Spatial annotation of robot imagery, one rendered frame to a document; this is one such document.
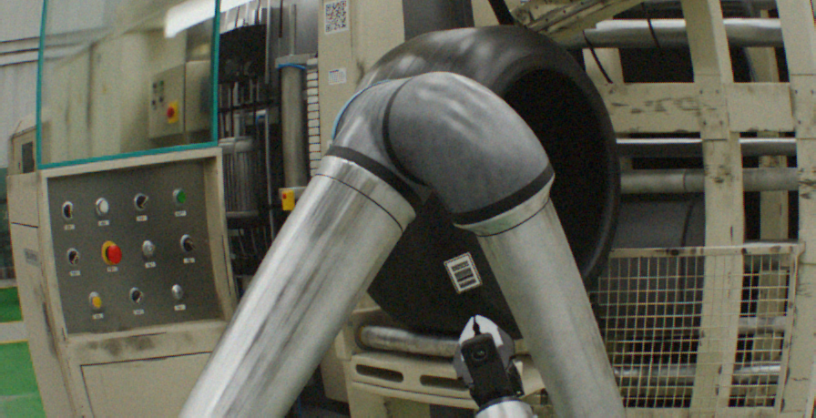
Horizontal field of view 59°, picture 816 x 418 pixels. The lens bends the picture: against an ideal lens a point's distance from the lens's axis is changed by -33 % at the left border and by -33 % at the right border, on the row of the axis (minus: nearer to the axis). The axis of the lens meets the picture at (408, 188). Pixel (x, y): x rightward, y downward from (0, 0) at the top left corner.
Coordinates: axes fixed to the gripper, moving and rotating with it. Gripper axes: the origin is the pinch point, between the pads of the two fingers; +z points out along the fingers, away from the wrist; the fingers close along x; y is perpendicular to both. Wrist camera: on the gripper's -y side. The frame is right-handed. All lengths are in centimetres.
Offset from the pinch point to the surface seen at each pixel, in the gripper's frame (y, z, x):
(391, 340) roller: 22.1, 23.7, -19.1
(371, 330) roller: 22.6, 28.6, -22.6
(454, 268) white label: 1.3, 13.6, -1.2
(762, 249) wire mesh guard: 35, 10, 60
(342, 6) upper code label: -16, 74, -5
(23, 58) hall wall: 159, 791, -491
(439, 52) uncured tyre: -17.6, 40.3, 9.1
